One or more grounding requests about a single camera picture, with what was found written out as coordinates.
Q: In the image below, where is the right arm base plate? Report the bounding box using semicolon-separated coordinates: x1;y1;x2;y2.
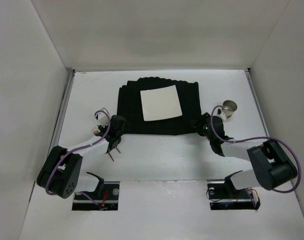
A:
206;181;261;211

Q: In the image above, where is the metal cup with paper sleeve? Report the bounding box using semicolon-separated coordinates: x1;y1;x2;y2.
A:
222;100;238;119

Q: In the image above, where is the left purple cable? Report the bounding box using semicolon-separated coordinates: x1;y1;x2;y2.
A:
45;109;112;205

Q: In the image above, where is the black cloth placemat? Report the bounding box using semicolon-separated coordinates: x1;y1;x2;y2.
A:
117;77;202;136

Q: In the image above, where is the purple cable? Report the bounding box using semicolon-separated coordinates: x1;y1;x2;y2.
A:
45;109;112;205
210;105;303;194

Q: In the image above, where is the square white plate black rim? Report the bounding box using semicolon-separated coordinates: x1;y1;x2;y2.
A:
140;85;183;122

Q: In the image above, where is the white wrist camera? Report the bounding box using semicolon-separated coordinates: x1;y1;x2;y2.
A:
94;107;111;126
216;108;227;122

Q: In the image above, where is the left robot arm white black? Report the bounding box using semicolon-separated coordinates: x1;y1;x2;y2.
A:
36;115;130;199

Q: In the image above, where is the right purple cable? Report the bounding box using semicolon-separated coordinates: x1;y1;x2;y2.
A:
210;105;303;194

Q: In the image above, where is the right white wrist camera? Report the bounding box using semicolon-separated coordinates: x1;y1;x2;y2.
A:
216;108;227;122

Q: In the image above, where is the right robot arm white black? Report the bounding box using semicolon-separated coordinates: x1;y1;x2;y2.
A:
190;112;302;197

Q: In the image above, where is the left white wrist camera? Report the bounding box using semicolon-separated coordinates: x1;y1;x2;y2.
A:
94;107;111;126

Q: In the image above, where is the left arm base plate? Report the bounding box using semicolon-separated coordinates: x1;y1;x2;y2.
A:
72;181;120;212

